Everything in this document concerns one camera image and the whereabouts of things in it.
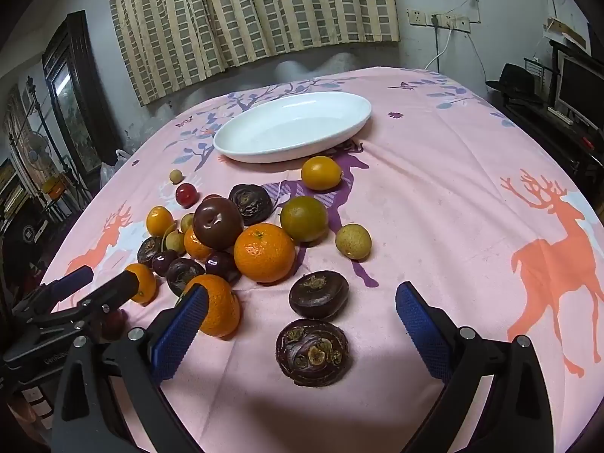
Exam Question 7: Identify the white power cable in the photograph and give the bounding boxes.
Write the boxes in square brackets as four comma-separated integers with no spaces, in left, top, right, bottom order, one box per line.
[423,27,454,71]

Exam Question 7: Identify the white oval plate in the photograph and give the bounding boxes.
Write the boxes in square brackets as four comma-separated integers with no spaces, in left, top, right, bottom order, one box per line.
[213,91,373,164]

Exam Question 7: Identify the checked beige curtain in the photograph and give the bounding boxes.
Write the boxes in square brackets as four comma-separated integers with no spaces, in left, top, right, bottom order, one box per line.
[106,0,401,107]

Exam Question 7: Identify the yellow-green cherry tomato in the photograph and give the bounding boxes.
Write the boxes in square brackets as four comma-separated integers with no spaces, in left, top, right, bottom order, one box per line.
[280,196,329,242]

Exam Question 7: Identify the black hat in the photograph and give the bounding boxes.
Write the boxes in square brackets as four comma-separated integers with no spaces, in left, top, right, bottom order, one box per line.
[486,63,539,100]

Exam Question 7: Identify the orange box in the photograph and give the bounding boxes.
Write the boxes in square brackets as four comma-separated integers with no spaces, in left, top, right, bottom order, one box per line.
[42,177,67,199]

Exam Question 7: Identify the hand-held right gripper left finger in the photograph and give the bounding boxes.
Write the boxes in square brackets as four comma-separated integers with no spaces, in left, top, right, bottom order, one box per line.
[51,284,209,453]

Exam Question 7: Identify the computer monitor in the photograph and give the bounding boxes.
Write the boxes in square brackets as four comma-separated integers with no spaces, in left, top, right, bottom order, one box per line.
[554,54,604,126]

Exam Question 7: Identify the cardboard box on wall shelf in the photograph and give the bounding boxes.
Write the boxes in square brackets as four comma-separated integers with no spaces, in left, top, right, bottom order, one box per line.
[542,18,588,50]

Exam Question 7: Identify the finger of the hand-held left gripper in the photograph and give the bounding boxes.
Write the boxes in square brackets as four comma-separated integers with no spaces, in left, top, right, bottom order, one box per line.
[75,269,141,314]
[10,265,95,314]

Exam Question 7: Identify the white socket strip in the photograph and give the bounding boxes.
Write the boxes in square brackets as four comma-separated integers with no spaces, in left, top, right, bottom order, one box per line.
[427,13,471,34]

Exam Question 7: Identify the small orange mandarin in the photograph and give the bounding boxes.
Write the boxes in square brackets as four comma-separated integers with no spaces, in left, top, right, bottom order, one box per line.
[123,263,157,305]

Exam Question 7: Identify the dark framed cabinet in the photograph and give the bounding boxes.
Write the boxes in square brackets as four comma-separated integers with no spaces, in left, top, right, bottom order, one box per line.
[42,9,124,175]

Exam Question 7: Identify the reddish purple plum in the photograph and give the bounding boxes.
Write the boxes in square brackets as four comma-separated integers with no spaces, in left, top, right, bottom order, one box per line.
[101,309,127,341]

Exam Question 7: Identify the orange cherry tomato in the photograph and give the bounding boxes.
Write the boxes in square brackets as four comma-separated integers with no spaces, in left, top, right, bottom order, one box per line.
[301,156,343,191]

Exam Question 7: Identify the clear plastic bag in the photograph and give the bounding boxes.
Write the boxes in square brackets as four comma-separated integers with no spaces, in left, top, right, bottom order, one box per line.
[99,148,133,190]

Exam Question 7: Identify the electric fan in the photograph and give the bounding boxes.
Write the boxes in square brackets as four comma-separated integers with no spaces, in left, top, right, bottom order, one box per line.
[21,132,50,171]

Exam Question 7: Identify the dark desk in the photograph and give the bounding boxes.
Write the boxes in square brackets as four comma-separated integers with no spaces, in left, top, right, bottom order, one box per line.
[495,89,604,208]

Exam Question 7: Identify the pink deer print tablecloth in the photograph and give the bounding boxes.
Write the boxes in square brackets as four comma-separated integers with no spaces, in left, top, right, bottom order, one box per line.
[35,65,604,453]

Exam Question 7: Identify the dark red cherry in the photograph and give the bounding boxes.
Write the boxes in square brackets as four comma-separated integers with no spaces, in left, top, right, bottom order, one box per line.
[205,251,243,286]
[151,250,179,277]

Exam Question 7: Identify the dark purple tomato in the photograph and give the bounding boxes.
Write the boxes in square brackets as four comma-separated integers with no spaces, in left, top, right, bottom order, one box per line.
[193,197,245,251]

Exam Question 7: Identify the yellow orange kumquat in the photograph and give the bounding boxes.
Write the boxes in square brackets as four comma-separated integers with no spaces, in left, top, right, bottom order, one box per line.
[146,206,174,237]

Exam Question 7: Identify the large orange mandarin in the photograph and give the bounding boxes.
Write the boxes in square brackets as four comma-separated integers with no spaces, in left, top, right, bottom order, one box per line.
[233,223,296,284]

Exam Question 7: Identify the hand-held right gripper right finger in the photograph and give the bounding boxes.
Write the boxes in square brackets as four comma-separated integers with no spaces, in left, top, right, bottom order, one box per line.
[395,281,554,453]

